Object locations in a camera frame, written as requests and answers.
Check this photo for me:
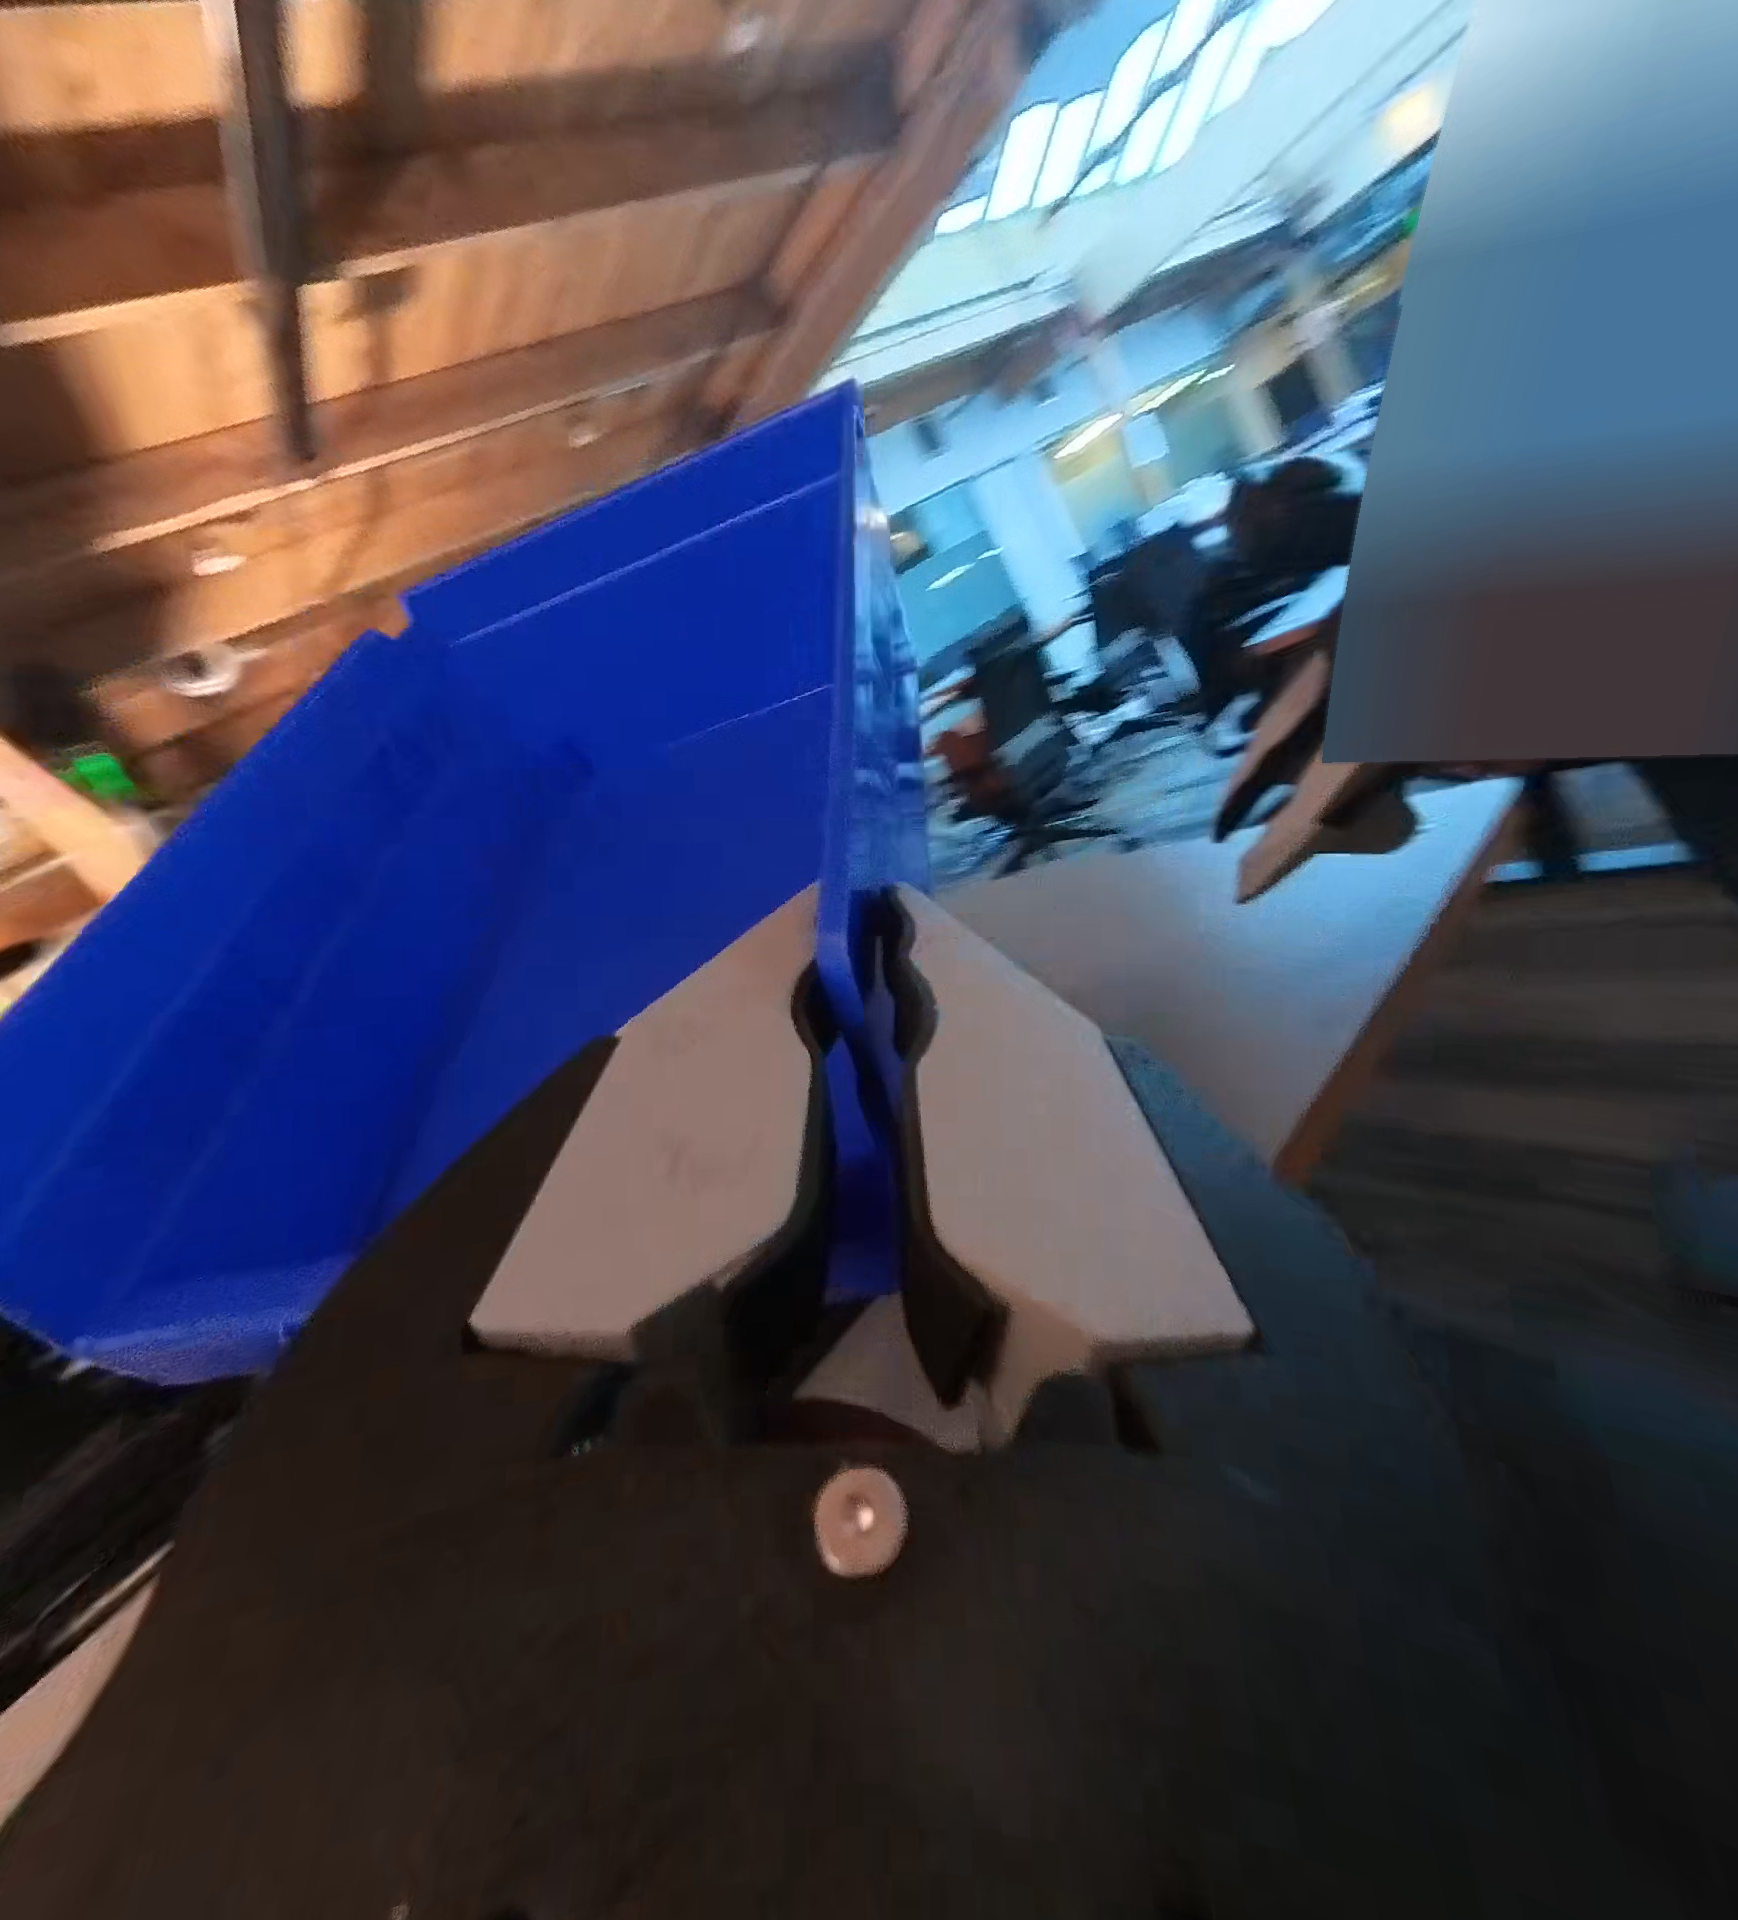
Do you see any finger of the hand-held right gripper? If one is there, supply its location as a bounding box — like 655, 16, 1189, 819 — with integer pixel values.
1212, 643, 1414, 905

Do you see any black drawer cabinet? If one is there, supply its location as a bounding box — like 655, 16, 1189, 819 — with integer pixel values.
0, 1306, 259, 1794

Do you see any black metal bar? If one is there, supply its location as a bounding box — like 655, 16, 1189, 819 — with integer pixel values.
216, 0, 327, 462

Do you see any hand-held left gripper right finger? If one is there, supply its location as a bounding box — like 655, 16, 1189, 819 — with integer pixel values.
867, 885, 1255, 1453

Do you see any black office chair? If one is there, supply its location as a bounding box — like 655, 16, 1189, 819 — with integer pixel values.
956, 630, 1117, 876
1183, 455, 1373, 740

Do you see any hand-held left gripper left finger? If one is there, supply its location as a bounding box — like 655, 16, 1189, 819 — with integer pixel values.
468, 884, 834, 1364

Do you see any blue plastic bin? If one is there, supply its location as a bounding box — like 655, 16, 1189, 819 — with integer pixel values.
0, 379, 943, 1385

